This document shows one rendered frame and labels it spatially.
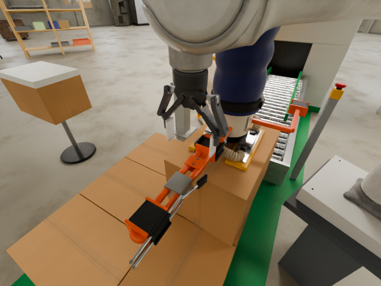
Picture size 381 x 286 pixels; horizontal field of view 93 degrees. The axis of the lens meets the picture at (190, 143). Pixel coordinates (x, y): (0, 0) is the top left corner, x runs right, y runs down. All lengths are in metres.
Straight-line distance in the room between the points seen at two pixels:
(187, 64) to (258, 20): 0.18
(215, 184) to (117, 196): 0.73
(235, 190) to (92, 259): 0.77
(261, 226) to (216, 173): 1.09
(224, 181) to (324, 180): 0.54
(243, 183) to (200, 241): 0.44
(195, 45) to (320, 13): 0.15
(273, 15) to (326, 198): 0.91
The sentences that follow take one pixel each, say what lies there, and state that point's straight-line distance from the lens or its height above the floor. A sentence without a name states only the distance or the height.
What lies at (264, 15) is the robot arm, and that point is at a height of 1.52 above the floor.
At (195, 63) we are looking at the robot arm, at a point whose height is 1.44.
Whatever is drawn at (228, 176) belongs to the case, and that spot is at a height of 0.95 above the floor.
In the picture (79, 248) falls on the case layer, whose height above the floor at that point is 0.54.
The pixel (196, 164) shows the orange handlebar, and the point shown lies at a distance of 0.62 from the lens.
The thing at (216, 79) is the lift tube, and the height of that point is 1.28.
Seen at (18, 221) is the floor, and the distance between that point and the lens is 2.30.
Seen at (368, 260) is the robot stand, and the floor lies 0.75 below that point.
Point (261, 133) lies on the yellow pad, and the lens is 1.05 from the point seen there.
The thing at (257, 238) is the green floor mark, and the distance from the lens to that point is 1.76.
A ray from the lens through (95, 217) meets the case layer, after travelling 1.26.
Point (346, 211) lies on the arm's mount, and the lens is 1.06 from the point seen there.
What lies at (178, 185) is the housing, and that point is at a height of 1.09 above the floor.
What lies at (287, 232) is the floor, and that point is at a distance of 1.88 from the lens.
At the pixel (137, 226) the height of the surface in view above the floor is 1.10.
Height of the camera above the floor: 1.53
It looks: 38 degrees down
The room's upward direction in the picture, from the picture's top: straight up
